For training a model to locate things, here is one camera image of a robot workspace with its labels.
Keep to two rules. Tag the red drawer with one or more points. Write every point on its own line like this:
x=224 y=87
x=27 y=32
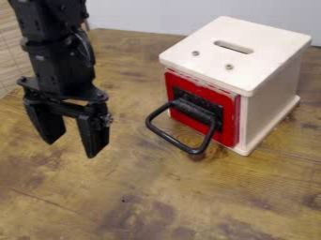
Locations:
x=204 y=102

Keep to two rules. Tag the white wooden box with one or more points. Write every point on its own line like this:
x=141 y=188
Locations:
x=243 y=65

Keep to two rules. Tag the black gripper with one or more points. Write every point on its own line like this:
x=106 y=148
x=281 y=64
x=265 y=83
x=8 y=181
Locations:
x=61 y=90

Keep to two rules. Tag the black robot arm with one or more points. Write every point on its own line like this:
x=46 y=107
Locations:
x=49 y=19

